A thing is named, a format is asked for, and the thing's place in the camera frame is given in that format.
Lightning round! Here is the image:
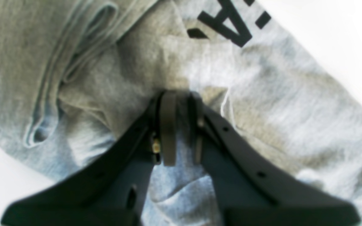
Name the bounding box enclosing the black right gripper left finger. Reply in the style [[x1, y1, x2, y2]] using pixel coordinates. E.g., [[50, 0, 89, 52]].
[[1, 91, 177, 226]]

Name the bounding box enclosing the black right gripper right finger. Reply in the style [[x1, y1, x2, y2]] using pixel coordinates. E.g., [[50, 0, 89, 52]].
[[187, 92, 361, 226]]

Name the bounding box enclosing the grey T-shirt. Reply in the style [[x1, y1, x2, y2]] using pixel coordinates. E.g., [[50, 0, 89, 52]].
[[0, 0, 362, 225]]

